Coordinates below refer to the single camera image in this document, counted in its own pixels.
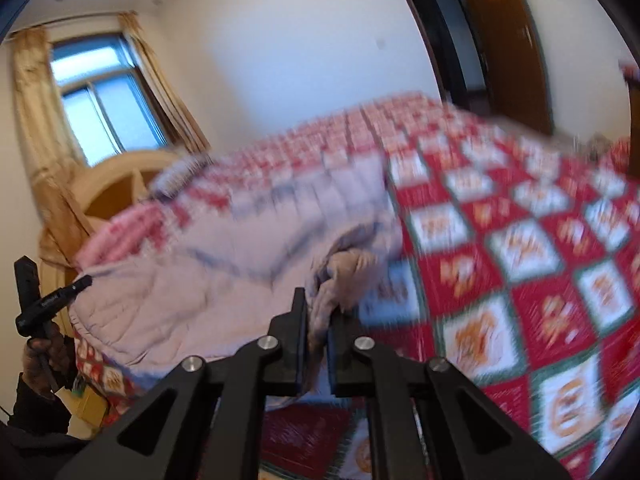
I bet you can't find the brown wooden door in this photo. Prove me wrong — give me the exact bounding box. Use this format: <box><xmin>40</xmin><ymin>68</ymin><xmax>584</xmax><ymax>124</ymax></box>
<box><xmin>452</xmin><ymin>0</ymin><xmax>556</xmax><ymax>136</ymax></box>

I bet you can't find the folded pink quilt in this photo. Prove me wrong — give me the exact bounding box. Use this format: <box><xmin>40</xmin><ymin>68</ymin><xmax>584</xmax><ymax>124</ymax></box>
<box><xmin>75</xmin><ymin>202</ymin><xmax>171</xmax><ymax>268</ymax></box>

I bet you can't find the sliding glass window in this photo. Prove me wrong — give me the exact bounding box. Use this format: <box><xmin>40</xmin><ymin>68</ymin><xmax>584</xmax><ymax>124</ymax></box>
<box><xmin>50</xmin><ymin>32</ymin><xmax>173</xmax><ymax>168</ymax></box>

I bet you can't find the dark wooden door frame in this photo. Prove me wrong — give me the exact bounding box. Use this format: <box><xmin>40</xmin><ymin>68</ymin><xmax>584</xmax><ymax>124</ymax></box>
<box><xmin>385</xmin><ymin>0</ymin><xmax>496</xmax><ymax>116</ymax></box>

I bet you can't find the striped pillow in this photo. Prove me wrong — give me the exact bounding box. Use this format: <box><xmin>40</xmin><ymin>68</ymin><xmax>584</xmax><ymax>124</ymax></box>
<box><xmin>150</xmin><ymin>152</ymin><xmax>216</xmax><ymax>201</ymax></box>

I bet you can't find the wooden arched headboard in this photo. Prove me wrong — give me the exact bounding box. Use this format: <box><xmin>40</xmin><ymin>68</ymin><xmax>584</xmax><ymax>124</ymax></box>
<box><xmin>40</xmin><ymin>150</ymin><xmax>181</xmax><ymax>331</ymax></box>

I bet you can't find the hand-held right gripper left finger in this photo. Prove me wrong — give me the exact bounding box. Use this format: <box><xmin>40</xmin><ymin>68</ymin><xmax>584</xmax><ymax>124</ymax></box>
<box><xmin>50</xmin><ymin>287</ymin><xmax>309</xmax><ymax>480</ymax></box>

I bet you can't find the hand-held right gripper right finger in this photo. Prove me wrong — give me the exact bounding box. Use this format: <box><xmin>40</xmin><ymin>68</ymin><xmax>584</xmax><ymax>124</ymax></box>
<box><xmin>326</xmin><ymin>310</ymin><xmax>571</xmax><ymax>480</ymax></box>

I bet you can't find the crumpled clothes pile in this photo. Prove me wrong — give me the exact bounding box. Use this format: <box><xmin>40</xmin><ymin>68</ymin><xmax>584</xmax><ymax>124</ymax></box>
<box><xmin>582</xmin><ymin>135</ymin><xmax>613</xmax><ymax>161</ymax></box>

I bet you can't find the narrow beige floral curtain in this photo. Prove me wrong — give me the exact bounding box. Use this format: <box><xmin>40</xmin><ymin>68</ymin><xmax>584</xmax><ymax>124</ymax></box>
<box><xmin>117</xmin><ymin>12</ymin><xmax>211</xmax><ymax>153</ymax></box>

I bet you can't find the lilac quilted puffer jacket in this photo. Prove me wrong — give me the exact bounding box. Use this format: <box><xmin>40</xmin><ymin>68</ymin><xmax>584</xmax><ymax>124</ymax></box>
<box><xmin>67</xmin><ymin>152</ymin><xmax>406</xmax><ymax>411</ymax></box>

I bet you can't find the dark curtain rod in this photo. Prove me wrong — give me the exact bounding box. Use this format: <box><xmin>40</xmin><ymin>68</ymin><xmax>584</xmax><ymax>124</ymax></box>
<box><xmin>5</xmin><ymin>10</ymin><xmax>138</xmax><ymax>41</ymax></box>

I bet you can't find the red printed bag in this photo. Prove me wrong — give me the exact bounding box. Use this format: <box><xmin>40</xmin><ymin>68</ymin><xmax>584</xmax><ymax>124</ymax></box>
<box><xmin>612</xmin><ymin>137</ymin><xmax>640</xmax><ymax>176</ymax></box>

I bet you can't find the person's left forearm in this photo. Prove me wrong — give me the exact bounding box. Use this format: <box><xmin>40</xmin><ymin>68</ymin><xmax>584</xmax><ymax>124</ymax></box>
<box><xmin>0</xmin><ymin>375</ymin><xmax>93</xmax><ymax>480</ymax></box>

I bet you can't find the red checkered printed bedsheet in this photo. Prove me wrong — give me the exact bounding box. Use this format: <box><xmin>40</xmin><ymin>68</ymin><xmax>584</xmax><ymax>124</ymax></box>
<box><xmin>75</xmin><ymin>91</ymin><xmax>640</xmax><ymax>480</ymax></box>

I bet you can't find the person's left hand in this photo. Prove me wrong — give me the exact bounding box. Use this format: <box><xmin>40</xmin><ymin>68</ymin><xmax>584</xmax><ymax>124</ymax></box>
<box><xmin>22</xmin><ymin>327</ymin><xmax>77</xmax><ymax>401</ymax></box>

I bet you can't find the wide beige floral curtain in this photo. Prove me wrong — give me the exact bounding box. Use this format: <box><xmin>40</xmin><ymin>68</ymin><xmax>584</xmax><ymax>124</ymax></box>
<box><xmin>10</xmin><ymin>27</ymin><xmax>101</xmax><ymax>266</ymax></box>

